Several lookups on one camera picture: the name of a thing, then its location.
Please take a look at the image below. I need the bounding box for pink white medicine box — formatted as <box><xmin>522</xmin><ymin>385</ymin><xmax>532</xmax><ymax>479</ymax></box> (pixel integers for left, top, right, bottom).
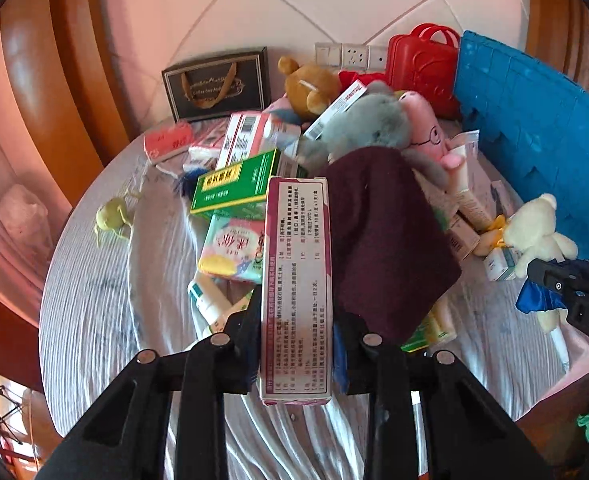
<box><xmin>259</xmin><ymin>177</ymin><xmax>333</xmax><ymax>405</ymax></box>

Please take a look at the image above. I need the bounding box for dark maroon knit hat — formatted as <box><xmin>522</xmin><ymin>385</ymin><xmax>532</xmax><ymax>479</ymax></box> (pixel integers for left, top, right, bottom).
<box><xmin>323</xmin><ymin>148</ymin><xmax>461</xmax><ymax>344</ymax></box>

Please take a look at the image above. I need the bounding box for white bear plush toy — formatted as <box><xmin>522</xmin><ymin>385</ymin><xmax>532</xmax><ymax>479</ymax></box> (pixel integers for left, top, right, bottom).
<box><xmin>503</xmin><ymin>193</ymin><xmax>579</xmax><ymax>334</ymax></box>

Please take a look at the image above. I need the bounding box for blue plastic storage crate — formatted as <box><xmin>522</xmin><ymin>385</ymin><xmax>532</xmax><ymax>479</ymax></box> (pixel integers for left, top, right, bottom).
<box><xmin>454</xmin><ymin>32</ymin><xmax>589</xmax><ymax>258</ymax></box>

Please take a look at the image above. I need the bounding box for Kotex pad packet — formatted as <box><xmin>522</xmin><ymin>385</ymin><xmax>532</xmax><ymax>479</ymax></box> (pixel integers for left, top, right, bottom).
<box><xmin>198</xmin><ymin>214</ymin><xmax>265</xmax><ymax>284</ymax></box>

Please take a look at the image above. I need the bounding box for pink pig plush toy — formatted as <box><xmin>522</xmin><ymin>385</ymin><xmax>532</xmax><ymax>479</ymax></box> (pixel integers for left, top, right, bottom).
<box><xmin>398</xmin><ymin>91</ymin><xmax>465</xmax><ymax>170</ymax></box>

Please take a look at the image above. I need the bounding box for small green frog toy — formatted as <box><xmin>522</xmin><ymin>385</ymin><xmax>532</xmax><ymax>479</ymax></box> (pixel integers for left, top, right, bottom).
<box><xmin>94</xmin><ymin>190</ymin><xmax>142</xmax><ymax>247</ymax></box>

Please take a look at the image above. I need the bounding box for grey plush toy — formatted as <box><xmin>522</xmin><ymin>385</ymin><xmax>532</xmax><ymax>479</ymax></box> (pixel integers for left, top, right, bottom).
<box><xmin>295</xmin><ymin>81</ymin><xmax>449</xmax><ymax>191</ymax></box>

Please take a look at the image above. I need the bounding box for red plastic toy suitcase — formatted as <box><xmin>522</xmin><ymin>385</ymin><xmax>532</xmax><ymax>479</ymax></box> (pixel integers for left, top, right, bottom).
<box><xmin>385</xmin><ymin>23</ymin><xmax>460</xmax><ymax>120</ymax></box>

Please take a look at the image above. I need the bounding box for green yellow medicine box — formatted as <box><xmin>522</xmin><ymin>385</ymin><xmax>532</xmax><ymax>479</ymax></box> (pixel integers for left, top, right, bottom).
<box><xmin>190</xmin><ymin>148</ymin><xmax>307</xmax><ymax>220</ymax></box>

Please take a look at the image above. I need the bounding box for red tissue packet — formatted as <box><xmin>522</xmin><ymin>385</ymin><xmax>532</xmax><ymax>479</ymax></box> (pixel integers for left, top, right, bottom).
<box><xmin>142</xmin><ymin>122</ymin><xmax>194</xmax><ymax>164</ymax></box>

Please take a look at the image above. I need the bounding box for white Tylenol box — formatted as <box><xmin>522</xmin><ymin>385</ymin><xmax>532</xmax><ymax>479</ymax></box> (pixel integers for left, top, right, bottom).
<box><xmin>303</xmin><ymin>80</ymin><xmax>367</xmax><ymax>140</ymax></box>

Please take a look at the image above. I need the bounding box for pink white barcode box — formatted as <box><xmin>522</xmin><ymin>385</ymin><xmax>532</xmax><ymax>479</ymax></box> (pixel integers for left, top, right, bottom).
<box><xmin>215</xmin><ymin>112</ymin><xmax>301</xmax><ymax>169</ymax></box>

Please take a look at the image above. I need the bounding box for brown bear plush toy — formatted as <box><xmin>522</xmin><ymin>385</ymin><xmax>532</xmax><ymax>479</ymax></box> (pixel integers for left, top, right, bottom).
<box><xmin>278</xmin><ymin>56</ymin><xmax>342</xmax><ymax>122</ymax></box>

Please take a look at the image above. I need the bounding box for white wall socket strip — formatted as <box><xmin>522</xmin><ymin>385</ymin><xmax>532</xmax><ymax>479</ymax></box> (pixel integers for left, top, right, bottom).
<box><xmin>315</xmin><ymin>42</ymin><xmax>387</xmax><ymax>72</ymax></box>

